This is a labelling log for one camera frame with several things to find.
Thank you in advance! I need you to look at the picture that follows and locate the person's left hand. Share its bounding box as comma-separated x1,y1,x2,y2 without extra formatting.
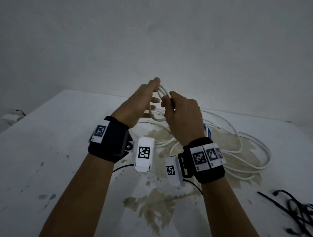
110,77,162,129

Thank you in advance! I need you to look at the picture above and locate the person's right hand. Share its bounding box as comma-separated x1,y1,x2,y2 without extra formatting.
160,91,205,147

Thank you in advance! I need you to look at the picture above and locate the short white cable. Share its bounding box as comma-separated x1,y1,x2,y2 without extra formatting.
148,84,175,122

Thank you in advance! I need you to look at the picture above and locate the long white cable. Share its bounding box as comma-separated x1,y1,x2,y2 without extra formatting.
137,108,272,181

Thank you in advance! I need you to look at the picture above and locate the black cable ties bunch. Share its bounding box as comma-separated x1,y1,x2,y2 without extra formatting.
257,190,313,236

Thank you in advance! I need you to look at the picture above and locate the person's right forearm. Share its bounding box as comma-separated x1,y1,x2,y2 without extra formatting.
201,175,260,237

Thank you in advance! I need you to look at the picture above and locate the person's left forearm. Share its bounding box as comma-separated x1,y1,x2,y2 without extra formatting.
39,152,114,237

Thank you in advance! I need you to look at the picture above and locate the white checkered marker tag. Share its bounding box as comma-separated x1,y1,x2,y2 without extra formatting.
189,143,227,172
89,120,110,144

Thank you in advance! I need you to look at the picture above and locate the white power adapter box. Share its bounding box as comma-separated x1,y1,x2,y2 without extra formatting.
2,110,25,124

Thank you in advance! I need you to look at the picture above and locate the black wrist strap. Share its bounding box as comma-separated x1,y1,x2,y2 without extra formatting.
178,137,226,184
87,116,134,163

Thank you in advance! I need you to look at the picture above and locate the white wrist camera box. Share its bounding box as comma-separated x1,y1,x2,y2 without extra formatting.
166,156,184,187
133,136,155,174

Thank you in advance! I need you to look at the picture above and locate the black camera cable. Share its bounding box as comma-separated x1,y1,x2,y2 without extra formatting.
112,164,135,173
183,178,204,196

